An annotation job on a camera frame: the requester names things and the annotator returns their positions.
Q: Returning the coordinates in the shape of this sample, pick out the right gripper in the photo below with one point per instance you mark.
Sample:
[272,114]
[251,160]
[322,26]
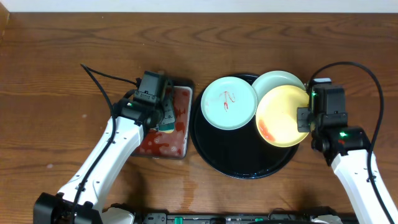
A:
[302,115]

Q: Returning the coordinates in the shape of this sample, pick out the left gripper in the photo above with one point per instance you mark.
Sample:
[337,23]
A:
[168,107]

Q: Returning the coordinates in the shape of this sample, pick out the yellow plate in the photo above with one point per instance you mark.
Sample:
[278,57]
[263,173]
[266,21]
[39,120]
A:
[276,115]

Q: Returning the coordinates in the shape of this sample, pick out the pale green plate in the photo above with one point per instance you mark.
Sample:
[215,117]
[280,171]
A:
[269,80]

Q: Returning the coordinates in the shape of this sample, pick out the green scrub sponge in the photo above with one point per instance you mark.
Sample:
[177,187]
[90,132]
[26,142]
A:
[166,127]

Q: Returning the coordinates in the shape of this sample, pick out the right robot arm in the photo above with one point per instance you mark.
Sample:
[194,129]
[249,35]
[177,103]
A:
[346,150]

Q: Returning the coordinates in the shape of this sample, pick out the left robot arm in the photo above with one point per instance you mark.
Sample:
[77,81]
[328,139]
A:
[82,198]

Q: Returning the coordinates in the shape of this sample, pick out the black rectangular wash tray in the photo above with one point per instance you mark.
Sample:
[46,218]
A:
[171,143]

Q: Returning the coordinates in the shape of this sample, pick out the light blue plate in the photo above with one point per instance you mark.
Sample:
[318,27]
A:
[228,103]

